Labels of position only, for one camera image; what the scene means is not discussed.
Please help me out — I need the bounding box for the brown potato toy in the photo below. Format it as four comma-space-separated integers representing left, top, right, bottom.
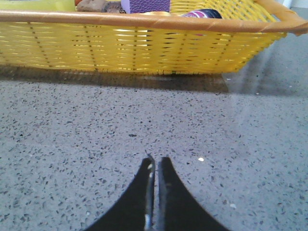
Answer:
75, 0, 126, 13

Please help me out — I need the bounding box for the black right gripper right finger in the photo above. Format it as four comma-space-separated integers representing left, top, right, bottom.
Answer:
157, 157, 227, 231

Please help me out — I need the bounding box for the yellow woven plastic basket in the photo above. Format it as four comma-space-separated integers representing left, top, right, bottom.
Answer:
0, 0, 308, 74

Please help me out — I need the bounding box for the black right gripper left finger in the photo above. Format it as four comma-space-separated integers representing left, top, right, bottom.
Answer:
86, 155, 155, 231

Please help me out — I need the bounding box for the purple foam block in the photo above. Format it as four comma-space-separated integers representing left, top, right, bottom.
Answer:
120, 0, 170, 13

